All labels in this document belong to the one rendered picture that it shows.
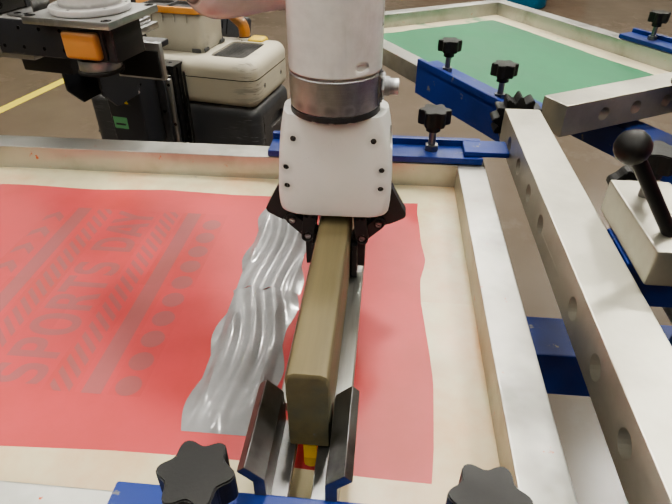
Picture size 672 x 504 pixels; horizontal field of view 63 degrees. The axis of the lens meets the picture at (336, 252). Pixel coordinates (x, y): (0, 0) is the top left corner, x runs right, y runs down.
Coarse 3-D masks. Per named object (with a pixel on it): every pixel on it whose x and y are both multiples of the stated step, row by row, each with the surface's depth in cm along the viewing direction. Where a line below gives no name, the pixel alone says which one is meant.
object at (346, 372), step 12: (360, 276) 55; (348, 288) 53; (360, 288) 53; (348, 300) 52; (360, 300) 52; (348, 312) 50; (348, 324) 49; (348, 336) 48; (348, 348) 47; (288, 360) 46; (348, 360) 45; (348, 372) 44; (348, 384) 43
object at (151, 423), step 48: (192, 336) 53; (288, 336) 53; (384, 336) 53; (192, 384) 48; (384, 384) 48; (432, 384) 48; (0, 432) 44; (48, 432) 44; (96, 432) 44; (144, 432) 44; (192, 432) 44; (384, 432) 44; (432, 432) 44
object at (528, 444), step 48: (0, 144) 81; (48, 144) 81; (96, 144) 81; (144, 144) 81; (192, 144) 81; (480, 192) 69; (480, 240) 61; (480, 288) 54; (480, 336) 52; (528, 336) 48; (528, 384) 44; (528, 432) 40; (528, 480) 37
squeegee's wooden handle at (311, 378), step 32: (320, 224) 51; (352, 224) 54; (320, 256) 46; (320, 288) 43; (320, 320) 40; (320, 352) 37; (288, 384) 36; (320, 384) 36; (288, 416) 38; (320, 416) 38
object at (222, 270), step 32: (0, 192) 76; (32, 192) 76; (64, 192) 76; (96, 192) 76; (128, 192) 76; (160, 192) 76; (192, 192) 76; (0, 224) 70; (32, 224) 70; (224, 224) 70; (256, 224) 70; (416, 224) 70; (0, 256) 64; (224, 256) 64; (384, 256) 64; (416, 256) 64; (224, 288) 59; (384, 288) 59; (416, 288) 59
